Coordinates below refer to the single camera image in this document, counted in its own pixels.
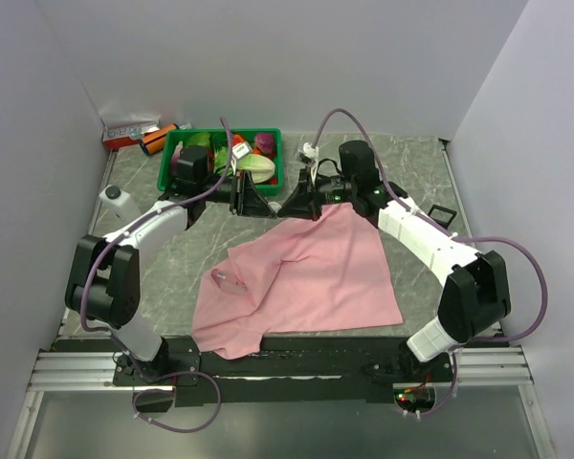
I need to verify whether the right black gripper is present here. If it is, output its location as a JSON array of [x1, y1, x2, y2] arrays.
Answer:
[[276, 167, 356, 223]]

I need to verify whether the red white cardboard box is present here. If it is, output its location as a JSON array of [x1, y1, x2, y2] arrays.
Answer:
[[101, 122, 160, 150]]

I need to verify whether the toy napa cabbage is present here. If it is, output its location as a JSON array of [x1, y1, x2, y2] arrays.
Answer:
[[213, 146, 276, 185]]

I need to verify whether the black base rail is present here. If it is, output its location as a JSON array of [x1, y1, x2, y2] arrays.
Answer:
[[113, 337, 454, 407]]

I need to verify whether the toy orange carrot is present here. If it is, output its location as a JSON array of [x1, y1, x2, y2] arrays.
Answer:
[[232, 134, 249, 145]]

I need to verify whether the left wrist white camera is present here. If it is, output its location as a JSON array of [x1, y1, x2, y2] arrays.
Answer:
[[232, 142, 253, 161]]

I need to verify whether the wrist white camera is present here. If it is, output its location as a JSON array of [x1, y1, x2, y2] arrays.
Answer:
[[296, 142, 319, 166], [232, 142, 253, 161]]

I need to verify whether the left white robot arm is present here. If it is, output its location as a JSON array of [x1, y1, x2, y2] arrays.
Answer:
[[65, 145, 276, 384]]

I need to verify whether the toy purple eggplant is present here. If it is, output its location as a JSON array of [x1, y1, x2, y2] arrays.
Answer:
[[170, 148, 181, 176]]

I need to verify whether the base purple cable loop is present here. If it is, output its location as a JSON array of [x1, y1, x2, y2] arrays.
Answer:
[[131, 371, 223, 434]]

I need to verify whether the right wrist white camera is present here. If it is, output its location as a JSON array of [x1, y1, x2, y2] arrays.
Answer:
[[296, 142, 319, 166]]

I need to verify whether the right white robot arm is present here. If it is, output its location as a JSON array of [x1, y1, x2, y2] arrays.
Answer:
[[278, 141, 511, 382]]

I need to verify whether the orange black cylinder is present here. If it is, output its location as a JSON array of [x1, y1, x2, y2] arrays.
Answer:
[[139, 123, 179, 156]]

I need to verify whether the white bottle grey cap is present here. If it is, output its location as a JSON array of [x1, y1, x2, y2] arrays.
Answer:
[[99, 185, 142, 224]]

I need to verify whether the black rectangular frame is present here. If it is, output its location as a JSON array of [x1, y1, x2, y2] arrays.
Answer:
[[428, 204, 457, 230]]

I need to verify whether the toy purple onion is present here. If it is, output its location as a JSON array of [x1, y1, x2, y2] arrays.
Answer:
[[254, 132, 276, 155]]

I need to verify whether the pink garment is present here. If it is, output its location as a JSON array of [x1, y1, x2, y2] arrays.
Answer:
[[191, 205, 403, 360]]

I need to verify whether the green plastic crate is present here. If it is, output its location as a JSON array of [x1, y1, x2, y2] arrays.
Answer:
[[157, 128, 283, 197]]

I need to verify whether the toy green pepper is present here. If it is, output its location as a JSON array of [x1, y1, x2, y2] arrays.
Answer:
[[184, 132, 211, 149]]

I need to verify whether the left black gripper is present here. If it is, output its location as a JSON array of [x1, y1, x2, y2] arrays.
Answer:
[[198, 169, 276, 218]]

